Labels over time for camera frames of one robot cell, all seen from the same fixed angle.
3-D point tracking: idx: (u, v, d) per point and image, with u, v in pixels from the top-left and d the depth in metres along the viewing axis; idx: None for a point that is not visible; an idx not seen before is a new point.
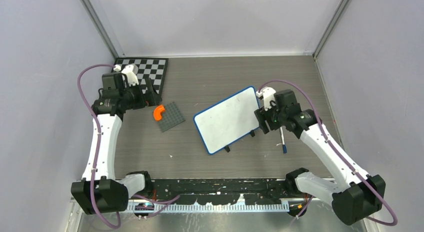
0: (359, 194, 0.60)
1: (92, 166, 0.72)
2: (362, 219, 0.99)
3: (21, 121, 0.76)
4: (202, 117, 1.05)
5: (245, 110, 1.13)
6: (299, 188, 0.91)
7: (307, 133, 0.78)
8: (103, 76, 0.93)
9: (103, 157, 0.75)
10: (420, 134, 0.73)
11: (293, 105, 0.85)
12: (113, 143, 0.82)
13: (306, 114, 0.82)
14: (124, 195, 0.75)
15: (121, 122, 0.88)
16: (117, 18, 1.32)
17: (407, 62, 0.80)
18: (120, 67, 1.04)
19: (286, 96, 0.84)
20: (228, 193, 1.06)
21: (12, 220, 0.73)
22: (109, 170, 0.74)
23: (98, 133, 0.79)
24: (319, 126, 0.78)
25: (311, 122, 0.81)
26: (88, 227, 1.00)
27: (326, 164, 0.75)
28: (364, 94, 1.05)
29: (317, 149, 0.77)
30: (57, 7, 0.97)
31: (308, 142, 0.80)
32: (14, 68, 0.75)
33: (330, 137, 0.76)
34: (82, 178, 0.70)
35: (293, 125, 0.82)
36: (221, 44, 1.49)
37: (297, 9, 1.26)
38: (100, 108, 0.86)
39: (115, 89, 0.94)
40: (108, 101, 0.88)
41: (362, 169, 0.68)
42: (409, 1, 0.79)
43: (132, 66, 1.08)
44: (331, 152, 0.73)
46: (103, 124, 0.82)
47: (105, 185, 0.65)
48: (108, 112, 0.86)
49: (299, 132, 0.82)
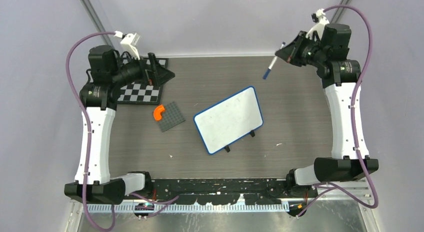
0: (346, 168, 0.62)
1: (83, 169, 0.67)
2: (362, 219, 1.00)
3: (20, 121, 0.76)
4: (202, 117, 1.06)
5: (246, 110, 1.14)
6: (297, 182, 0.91)
7: (336, 88, 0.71)
8: (89, 55, 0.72)
9: (94, 159, 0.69)
10: (421, 135, 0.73)
11: (340, 48, 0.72)
12: (106, 139, 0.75)
13: (348, 65, 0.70)
14: (120, 190, 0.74)
15: (114, 112, 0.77)
16: (116, 17, 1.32)
17: (406, 63, 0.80)
18: (120, 35, 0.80)
19: (340, 34, 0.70)
20: (228, 193, 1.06)
21: (11, 219, 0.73)
22: (103, 173, 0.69)
23: (88, 131, 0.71)
24: (355, 87, 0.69)
25: (347, 78, 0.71)
26: (88, 227, 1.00)
27: (334, 129, 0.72)
28: (363, 94, 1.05)
29: (334, 109, 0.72)
30: (57, 7, 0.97)
31: (329, 95, 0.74)
32: (15, 68, 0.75)
33: (357, 104, 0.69)
34: (75, 179, 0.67)
35: (326, 70, 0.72)
36: (222, 44, 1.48)
37: (298, 9, 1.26)
38: (89, 98, 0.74)
39: (106, 73, 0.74)
40: (98, 89, 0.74)
41: (365, 149, 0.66)
42: (410, 1, 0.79)
43: (132, 36, 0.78)
44: (347, 120, 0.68)
46: (93, 119, 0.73)
47: (97, 190, 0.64)
48: (98, 104, 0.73)
49: (329, 80, 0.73)
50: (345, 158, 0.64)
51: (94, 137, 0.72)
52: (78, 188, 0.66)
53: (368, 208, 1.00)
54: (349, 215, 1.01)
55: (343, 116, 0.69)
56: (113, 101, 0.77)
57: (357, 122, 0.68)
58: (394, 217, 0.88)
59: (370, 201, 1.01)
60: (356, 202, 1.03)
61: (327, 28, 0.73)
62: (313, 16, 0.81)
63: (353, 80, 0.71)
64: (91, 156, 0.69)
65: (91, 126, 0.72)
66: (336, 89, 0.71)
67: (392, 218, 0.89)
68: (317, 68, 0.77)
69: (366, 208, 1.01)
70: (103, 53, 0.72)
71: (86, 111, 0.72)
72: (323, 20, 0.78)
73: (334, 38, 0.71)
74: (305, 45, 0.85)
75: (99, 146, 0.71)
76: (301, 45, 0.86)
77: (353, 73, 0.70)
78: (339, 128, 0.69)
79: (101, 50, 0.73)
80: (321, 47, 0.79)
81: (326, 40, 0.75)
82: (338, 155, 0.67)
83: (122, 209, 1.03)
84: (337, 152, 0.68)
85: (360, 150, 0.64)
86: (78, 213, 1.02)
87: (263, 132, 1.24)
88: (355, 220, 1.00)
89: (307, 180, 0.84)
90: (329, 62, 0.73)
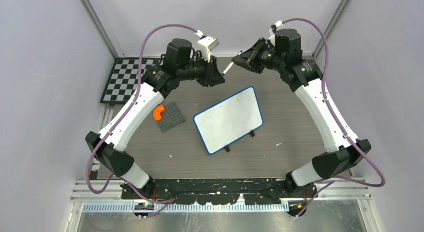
0: (345, 158, 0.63)
1: (109, 128, 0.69)
2: (362, 219, 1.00)
3: (21, 121, 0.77)
4: (202, 117, 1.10)
5: (245, 110, 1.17)
6: (298, 183, 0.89)
7: (305, 88, 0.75)
8: (170, 43, 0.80)
9: (123, 125, 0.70)
10: (420, 135, 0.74)
11: (296, 52, 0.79)
12: (142, 118, 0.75)
13: (308, 66, 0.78)
14: (127, 167, 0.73)
15: (162, 99, 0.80)
16: (117, 17, 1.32)
17: (406, 62, 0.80)
18: (201, 35, 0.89)
19: (292, 39, 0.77)
20: (228, 193, 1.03)
21: (11, 219, 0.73)
22: (122, 141, 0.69)
23: (132, 101, 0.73)
24: (321, 82, 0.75)
25: (311, 76, 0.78)
26: (89, 227, 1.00)
27: (318, 125, 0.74)
28: (363, 93, 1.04)
29: (310, 106, 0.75)
30: (57, 7, 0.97)
31: (302, 96, 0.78)
32: (15, 70, 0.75)
33: (329, 96, 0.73)
34: (99, 133, 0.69)
35: (290, 76, 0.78)
36: (222, 44, 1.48)
37: (298, 9, 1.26)
38: (150, 77, 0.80)
39: (175, 63, 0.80)
40: (162, 74, 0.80)
41: (353, 133, 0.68)
42: (410, 1, 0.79)
43: (212, 40, 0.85)
44: (327, 112, 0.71)
46: (142, 93, 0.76)
47: (108, 151, 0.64)
48: (154, 85, 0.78)
49: (296, 84, 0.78)
50: (341, 148, 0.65)
51: (134, 107, 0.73)
52: (95, 142, 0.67)
53: (368, 207, 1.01)
54: (349, 215, 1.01)
55: (322, 110, 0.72)
56: (167, 89, 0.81)
57: (336, 112, 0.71)
58: (394, 218, 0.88)
59: (370, 201, 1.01)
60: (356, 202, 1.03)
61: (279, 36, 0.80)
62: (272, 26, 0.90)
63: (317, 76, 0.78)
64: (122, 121, 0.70)
65: (137, 98, 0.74)
66: (306, 89, 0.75)
67: (392, 218, 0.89)
68: (282, 74, 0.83)
69: (366, 208, 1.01)
70: (181, 47, 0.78)
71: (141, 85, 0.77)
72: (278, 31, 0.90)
73: (288, 44, 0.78)
74: (264, 50, 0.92)
75: (133, 115, 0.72)
76: (260, 50, 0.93)
77: (314, 71, 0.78)
78: (321, 121, 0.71)
79: (181, 44, 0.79)
80: (278, 52, 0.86)
81: (281, 46, 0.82)
82: (332, 148, 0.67)
83: (123, 209, 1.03)
84: (330, 145, 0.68)
85: (350, 137, 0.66)
86: (78, 213, 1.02)
87: (263, 132, 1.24)
88: (356, 220, 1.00)
89: (308, 179, 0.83)
90: (291, 67, 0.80)
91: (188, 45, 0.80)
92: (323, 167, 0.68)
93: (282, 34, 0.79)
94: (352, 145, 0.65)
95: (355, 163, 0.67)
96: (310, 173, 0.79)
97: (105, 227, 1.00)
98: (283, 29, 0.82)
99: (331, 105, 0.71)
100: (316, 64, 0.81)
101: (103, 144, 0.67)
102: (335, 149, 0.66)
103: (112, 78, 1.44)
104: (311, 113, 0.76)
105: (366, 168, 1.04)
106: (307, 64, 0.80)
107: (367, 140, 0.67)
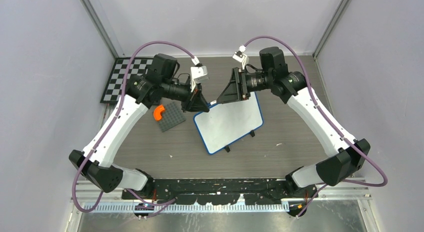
0: (346, 161, 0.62)
1: (93, 145, 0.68)
2: (362, 219, 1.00)
3: (20, 121, 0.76)
4: (202, 117, 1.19)
5: (245, 111, 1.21)
6: (299, 184, 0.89)
7: (296, 98, 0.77)
8: (158, 55, 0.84)
9: (107, 141, 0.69)
10: (421, 135, 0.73)
11: (280, 66, 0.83)
12: (127, 130, 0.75)
13: (294, 77, 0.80)
14: (116, 181, 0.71)
15: (146, 109, 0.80)
16: (116, 17, 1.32)
17: (406, 63, 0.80)
18: (197, 63, 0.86)
19: (275, 56, 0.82)
20: (228, 193, 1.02)
21: (10, 220, 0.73)
22: (107, 157, 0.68)
23: (115, 115, 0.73)
24: (309, 90, 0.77)
25: (299, 86, 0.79)
26: (89, 227, 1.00)
27: (315, 131, 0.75)
28: (363, 93, 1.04)
29: (303, 114, 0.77)
30: (57, 7, 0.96)
31: (294, 106, 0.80)
32: (15, 71, 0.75)
33: (319, 102, 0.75)
34: (82, 151, 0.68)
35: (280, 89, 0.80)
36: (222, 44, 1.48)
37: (298, 9, 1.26)
38: (132, 88, 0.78)
39: (160, 74, 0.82)
40: (143, 83, 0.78)
41: (349, 135, 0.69)
42: (410, 2, 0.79)
43: (202, 73, 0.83)
44: (320, 119, 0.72)
46: (125, 107, 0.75)
47: (93, 170, 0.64)
48: (136, 96, 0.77)
49: (285, 96, 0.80)
50: (340, 150, 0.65)
51: (118, 122, 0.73)
52: (79, 162, 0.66)
53: (369, 208, 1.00)
54: (349, 215, 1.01)
55: (315, 117, 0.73)
56: (150, 100, 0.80)
57: (329, 117, 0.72)
58: (394, 218, 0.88)
59: (370, 201, 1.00)
60: (356, 202, 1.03)
61: (263, 54, 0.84)
62: (237, 52, 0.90)
63: (304, 85, 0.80)
64: (106, 137, 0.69)
65: (120, 111, 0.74)
66: (296, 99, 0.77)
67: (392, 219, 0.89)
68: (271, 87, 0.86)
69: (366, 208, 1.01)
70: (167, 59, 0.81)
71: (123, 97, 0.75)
72: (244, 56, 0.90)
73: (273, 60, 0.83)
74: (247, 78, 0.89)
75: (116, 130, 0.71)
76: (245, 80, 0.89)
77: (302, 81, 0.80)
78: (318, 128, 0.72)
79: (168, 57, 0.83)
80: (266, 71, 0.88)
81: (266, 64, 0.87)
82: (333, 152, 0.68)
83: (122, 209, 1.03)
84: (330, 150, 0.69)
85: (347, 138, 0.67)
86: (78, 213, 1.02)
87: (263, 132, 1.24)
88: (355, 220, 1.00)
89: (308, 181, 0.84)
90: (279, 81, 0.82)
91: (175, 58, 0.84)
92: (326, 172, 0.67)
93: (266, 51, 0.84)
94: (350, 146, 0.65)
95: (358, 165, 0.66)
96: (311, 173, 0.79)
97: (105, 227, 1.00)
98: (267, 48, 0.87)
99: (323, 111, 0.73)
100: (303, 75, 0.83)
101: (88, 163, 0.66)
102: (335, 153, 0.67)
103: (112, 78, 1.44)
104: (304, 120, 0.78)
105: (367, 168, 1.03)
106: (294, 76, 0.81)
107: (364, 139, 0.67)
